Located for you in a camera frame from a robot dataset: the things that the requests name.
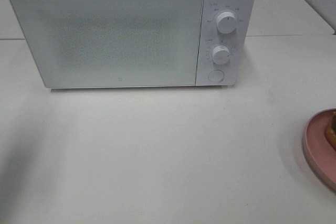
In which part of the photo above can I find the round white door button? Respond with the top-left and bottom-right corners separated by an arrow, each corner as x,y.
208,70 -> 225,83

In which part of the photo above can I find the white dial knob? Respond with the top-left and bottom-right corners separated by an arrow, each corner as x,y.
215,9 -> 238,34
211,46 -> 231,65

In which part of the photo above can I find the pink round plate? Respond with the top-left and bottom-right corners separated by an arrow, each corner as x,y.
302,109 -> 335,191

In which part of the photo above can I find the toy hamburger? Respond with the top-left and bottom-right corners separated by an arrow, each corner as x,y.
324,111 -> 336,150

